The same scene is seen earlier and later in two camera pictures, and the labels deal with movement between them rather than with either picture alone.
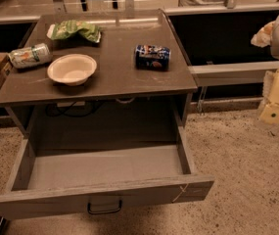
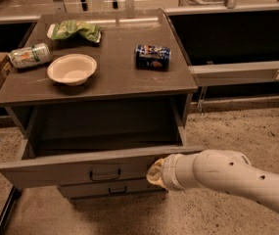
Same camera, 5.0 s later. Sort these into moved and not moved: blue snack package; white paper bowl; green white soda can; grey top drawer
Moved: grey top drawer
Not moved: blue snack package; white paper bowl; green white soda can
